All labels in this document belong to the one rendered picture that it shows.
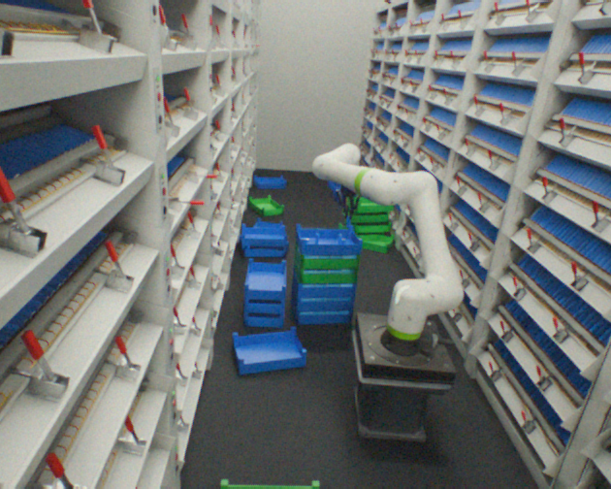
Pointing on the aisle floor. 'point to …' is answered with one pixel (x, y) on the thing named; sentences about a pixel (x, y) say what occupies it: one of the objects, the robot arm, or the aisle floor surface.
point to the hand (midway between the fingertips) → (348, 212)
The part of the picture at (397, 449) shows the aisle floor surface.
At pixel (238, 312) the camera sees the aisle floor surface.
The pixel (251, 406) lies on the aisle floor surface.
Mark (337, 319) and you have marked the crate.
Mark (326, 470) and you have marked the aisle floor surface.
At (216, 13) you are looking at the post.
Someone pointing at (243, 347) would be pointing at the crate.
